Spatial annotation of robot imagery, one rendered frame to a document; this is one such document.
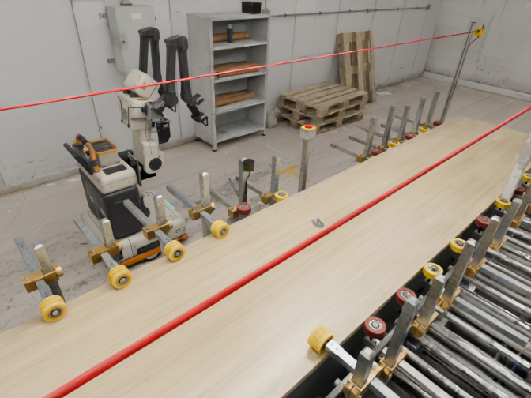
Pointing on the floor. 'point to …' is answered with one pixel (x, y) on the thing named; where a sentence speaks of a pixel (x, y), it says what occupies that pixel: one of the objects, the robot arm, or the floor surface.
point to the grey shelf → (234, 129)
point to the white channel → (517, 170)
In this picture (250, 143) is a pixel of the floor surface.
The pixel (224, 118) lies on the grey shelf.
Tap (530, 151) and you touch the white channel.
